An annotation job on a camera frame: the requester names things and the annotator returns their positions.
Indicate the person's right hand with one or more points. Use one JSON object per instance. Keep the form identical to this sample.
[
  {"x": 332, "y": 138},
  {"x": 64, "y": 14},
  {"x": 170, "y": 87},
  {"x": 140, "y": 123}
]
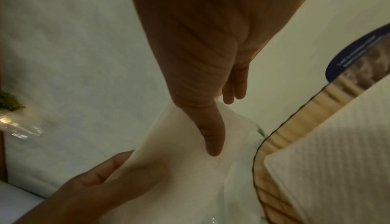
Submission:
[{"x": 207, "y": 37}]

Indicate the person's left hand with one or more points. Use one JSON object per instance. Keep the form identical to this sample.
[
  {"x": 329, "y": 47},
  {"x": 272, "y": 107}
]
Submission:
[{"x": 76, "y": 199}]

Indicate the orange ribbed plastic box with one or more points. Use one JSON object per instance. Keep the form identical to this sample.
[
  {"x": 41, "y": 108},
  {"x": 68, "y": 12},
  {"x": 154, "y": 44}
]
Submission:
[{"x": 286, "y": 134}]

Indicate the clear shiny plastic wrap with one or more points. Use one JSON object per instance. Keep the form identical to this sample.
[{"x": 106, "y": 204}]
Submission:
[{"x": 18, "y": 126}]

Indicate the green leafy plant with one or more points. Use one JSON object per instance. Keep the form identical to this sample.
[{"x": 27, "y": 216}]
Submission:
[{"x": 9, "y": 101}]

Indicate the purple round sticker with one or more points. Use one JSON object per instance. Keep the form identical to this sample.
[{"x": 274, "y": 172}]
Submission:
[{"x": 341, "y": 61}]

